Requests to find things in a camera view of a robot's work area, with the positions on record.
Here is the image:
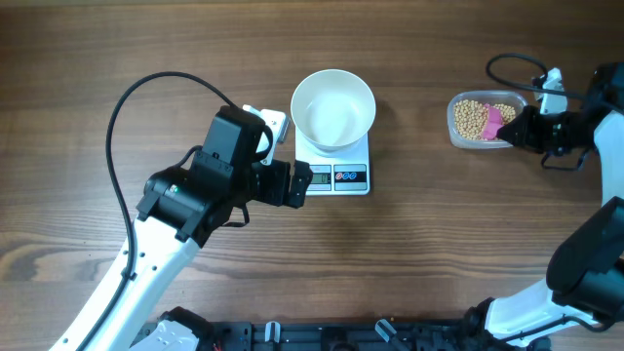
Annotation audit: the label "pink plastic measuring scoop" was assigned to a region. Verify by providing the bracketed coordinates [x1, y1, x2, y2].
[482, 104, 504, 140]

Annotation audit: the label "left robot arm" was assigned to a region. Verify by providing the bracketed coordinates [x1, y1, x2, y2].
[54, 105, 312, 350]

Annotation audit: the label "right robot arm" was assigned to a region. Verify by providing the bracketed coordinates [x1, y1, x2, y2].
[454, 62, 623, 350]

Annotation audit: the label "white digital kitchen scale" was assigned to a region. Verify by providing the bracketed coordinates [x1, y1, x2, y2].
[295, 131, 371, 196]

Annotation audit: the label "white bowl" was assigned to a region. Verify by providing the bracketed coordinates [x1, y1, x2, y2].
[291, 69, 376, 152]

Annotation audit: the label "clear plastic container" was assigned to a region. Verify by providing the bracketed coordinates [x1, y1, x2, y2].
[448, 91, 527, 149]

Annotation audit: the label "soybeans in container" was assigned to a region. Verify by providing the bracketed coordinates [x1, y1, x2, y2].
[453, 99, 518, 140]

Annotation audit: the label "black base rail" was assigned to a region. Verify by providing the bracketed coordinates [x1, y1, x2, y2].
[131, 319, 469, 351]

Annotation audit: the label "black left camera cable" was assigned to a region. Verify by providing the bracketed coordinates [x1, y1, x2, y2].
[87, 71, 240, 351]

